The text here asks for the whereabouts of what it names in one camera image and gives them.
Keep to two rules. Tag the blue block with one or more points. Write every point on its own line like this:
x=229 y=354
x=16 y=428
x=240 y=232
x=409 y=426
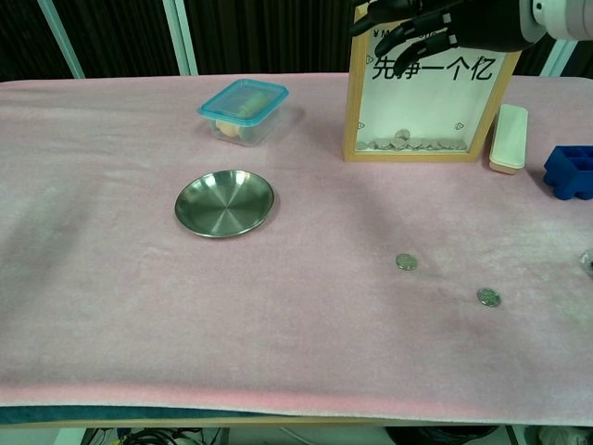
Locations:
x=567 y=181

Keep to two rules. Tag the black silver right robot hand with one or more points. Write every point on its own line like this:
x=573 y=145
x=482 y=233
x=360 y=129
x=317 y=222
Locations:
x=482 y=23

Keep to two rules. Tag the white frame post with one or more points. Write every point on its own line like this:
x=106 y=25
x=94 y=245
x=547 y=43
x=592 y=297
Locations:
x=183 y=37
x=62 y=41
x=560 y=58

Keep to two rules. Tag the white and pink case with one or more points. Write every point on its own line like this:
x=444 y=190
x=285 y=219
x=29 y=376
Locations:
x=509 y=139

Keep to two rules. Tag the silver coin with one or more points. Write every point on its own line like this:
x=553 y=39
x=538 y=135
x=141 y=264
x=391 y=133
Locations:
x=489 y=297
x=406 y=262

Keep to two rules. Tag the wooden stamp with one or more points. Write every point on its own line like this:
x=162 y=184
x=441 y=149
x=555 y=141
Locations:
x=250 y=104

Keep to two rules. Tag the clear box with blue lid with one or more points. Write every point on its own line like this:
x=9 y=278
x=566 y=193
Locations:
x=259 y=92

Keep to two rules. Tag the blue grey right robot arm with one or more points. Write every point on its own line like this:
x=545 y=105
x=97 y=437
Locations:
x=565 y=18

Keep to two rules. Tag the wooden money box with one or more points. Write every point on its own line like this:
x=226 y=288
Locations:
x=352 y=116

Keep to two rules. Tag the round steel plate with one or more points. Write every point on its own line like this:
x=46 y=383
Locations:
x=224 y=204

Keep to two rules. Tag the pink table cloth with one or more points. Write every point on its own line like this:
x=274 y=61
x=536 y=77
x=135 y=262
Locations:
x=139 y=301

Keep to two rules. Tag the black item in plastic bag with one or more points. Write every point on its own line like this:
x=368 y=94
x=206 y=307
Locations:
x=588 y=262

